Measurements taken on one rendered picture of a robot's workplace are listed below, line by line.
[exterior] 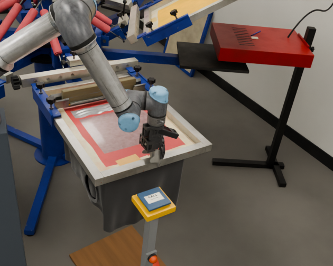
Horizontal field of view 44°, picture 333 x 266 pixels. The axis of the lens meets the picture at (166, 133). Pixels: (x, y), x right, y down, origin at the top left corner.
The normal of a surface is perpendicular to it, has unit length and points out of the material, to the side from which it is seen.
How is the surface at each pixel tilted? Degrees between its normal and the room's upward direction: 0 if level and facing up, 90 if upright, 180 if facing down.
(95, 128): 0
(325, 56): 90
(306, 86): 90
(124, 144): 0
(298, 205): 0
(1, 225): 90
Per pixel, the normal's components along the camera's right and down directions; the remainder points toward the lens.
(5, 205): 0.36, 0.56
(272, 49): 0.10, -0.82
